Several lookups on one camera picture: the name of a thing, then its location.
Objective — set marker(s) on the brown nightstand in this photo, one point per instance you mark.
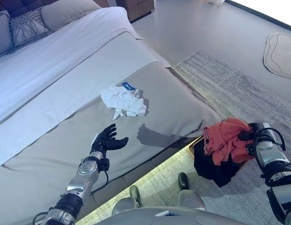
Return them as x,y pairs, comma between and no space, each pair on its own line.
136,9

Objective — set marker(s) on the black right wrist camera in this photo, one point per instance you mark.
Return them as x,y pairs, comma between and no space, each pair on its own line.
250,148

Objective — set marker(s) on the silver right robot leg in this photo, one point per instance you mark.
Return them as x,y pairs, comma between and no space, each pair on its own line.
190,197

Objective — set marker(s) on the grey patterned cushion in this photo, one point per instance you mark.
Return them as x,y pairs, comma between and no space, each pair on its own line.
28,28

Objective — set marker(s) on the plain grey pillow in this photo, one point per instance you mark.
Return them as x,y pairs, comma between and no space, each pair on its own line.
1,35
68,14

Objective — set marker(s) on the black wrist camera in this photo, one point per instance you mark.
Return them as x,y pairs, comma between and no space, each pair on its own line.
250,148
104,164

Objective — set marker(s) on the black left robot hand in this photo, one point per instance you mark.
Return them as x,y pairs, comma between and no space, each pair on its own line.
103,143

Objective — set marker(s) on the orange garment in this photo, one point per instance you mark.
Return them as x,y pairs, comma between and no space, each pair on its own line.
227,140

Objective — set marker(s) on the silver robot leg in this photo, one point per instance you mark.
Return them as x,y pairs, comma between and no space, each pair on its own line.
190,197
126,204

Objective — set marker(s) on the brown tufted headboard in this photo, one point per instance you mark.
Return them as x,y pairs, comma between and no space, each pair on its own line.
18,5

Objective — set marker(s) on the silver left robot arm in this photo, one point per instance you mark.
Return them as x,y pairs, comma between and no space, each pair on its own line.
82,180

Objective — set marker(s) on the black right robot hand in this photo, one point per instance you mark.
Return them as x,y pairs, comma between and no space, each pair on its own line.
259,132

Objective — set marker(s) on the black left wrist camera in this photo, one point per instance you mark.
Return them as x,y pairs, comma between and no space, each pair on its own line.
104,164

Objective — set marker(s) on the white garment with blue label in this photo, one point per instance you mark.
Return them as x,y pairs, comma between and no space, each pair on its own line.
122,100

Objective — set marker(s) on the grey robot torso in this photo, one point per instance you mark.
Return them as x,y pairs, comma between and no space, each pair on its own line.
171,218

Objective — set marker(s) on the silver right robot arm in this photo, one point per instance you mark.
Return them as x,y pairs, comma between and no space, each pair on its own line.
274,159

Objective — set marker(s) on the grey striped rug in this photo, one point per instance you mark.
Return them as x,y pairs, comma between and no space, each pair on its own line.
230,89

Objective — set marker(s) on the black garment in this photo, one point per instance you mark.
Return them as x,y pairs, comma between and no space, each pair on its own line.
213,171

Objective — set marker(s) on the brown woven basket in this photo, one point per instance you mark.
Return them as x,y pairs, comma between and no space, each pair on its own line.
240,170

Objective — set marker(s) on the sheer white curtain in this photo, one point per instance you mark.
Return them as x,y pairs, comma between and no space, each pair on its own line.
216,2

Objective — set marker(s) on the bright window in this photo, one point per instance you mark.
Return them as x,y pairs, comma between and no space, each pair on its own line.
277,9

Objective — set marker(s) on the silver left robot leg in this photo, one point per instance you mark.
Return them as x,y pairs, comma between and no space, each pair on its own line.
126,204

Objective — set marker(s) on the white duvet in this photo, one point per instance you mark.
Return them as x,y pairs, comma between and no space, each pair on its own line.
54,58

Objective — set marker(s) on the large bed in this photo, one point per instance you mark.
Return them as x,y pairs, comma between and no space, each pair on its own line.
65,105

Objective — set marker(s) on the small beige floor mat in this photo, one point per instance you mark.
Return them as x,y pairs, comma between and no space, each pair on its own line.
281,56

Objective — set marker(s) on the beige bed runner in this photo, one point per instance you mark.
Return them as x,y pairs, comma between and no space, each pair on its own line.
54,152

